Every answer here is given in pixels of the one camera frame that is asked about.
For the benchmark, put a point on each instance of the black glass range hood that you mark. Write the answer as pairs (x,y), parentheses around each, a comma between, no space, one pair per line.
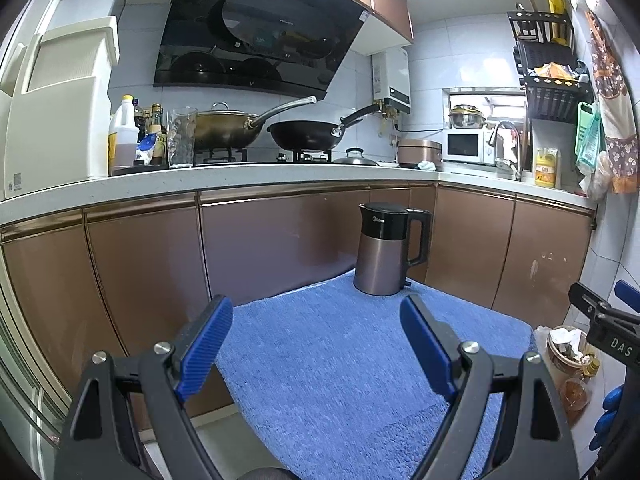
(260,30)

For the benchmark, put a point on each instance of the chrome kitchen faucet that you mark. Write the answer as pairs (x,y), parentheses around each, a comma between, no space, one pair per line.
(495,135)

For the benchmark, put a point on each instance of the yellow bag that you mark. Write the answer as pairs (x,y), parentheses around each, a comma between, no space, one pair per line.
(546,170)

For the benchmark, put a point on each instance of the glass wok lid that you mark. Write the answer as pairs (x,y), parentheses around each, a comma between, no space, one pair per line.
(222,111)

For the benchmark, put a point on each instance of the person's right hand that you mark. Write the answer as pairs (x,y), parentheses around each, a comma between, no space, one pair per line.
(610,402)

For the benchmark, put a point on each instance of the large white appliance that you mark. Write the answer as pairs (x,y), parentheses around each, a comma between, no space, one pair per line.
(55,125)

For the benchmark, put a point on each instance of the floral apron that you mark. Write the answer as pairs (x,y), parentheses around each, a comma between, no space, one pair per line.
(612,110)

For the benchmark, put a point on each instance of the yellow plastic roll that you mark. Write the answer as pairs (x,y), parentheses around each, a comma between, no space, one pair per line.
(556,5)

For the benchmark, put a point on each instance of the white hanging plastic bag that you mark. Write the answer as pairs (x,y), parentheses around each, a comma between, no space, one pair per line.
(595,177)

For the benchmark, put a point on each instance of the metal sliding door frame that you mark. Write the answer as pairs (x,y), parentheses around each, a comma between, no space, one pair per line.
(25,385)

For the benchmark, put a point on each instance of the steel pot lid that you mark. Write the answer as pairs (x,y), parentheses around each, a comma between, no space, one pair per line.
(355,159)

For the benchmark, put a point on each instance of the brown kitchen base cabinet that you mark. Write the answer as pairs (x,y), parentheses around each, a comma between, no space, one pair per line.
(275,245)

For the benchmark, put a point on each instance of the dark glass sauce bottle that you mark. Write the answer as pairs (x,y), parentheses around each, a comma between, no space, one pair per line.
(142,125)
(158,130)

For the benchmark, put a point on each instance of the brown rice cooker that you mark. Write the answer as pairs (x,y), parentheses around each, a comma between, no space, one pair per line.
(417,152)

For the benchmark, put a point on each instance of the golden wok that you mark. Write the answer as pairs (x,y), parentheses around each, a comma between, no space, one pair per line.
(225,130)

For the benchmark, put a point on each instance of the assorted seasoning packets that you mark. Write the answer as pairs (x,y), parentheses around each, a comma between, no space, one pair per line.
(555,71)

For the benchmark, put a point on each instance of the brown black electric kettle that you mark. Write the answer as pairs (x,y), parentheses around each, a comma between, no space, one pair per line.
(380,265)

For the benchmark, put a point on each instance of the blue white pouch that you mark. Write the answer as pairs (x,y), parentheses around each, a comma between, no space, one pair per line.
(145,150)

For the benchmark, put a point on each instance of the white cloth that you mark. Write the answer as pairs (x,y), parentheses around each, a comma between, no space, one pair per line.
(427,165)

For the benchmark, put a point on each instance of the black frying pan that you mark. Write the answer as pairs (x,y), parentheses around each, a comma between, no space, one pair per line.
(300,135)

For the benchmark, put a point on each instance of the green plastic board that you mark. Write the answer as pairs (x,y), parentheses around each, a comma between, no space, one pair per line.
(587,135)

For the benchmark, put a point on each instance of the white carton pieces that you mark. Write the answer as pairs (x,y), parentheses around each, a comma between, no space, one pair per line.
(565,342)

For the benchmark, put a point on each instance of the white plastic bottle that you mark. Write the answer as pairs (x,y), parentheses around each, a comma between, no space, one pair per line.
(122,140)

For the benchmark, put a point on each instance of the clear plastic bag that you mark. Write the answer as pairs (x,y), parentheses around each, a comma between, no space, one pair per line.
(541,340)

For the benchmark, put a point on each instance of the amber cooking oil bottle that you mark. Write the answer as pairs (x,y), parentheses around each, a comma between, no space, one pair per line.
(575,395)

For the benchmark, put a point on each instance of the black wall rack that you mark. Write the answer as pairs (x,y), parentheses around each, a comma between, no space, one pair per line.
(555,97)

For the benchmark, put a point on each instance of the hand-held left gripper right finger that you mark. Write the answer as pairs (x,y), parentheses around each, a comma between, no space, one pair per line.
(425,345)

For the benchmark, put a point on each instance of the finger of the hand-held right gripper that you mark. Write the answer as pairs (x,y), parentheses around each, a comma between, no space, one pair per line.
(585,297)
(627,296)

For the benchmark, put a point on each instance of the white microwave oven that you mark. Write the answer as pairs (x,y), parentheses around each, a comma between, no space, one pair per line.
(465,146)

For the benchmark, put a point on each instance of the kitchen window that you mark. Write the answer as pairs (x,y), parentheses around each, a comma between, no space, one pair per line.
(495,100)

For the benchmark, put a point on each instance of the white water heater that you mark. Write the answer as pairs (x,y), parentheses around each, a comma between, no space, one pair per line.
(392,75)

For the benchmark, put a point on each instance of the blue fluffy towel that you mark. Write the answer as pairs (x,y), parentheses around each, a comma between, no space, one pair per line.
(325,400)

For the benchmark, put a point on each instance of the steel pot with lid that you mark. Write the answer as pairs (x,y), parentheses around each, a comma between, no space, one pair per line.
(467,117)

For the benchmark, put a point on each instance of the clear glass pitcher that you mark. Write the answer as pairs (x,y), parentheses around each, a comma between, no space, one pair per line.
(181,137)

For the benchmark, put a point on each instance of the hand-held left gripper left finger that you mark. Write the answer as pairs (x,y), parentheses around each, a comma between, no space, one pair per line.
(207,345)

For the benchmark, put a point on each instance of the dark grey rounded object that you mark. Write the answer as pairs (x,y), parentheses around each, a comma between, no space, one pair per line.
(265,475)

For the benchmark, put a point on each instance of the beige plastic bin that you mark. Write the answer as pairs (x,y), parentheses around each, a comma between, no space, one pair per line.
(557,357)

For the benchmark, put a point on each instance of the gas stove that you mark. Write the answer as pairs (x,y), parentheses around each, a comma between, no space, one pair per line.
(220,155)

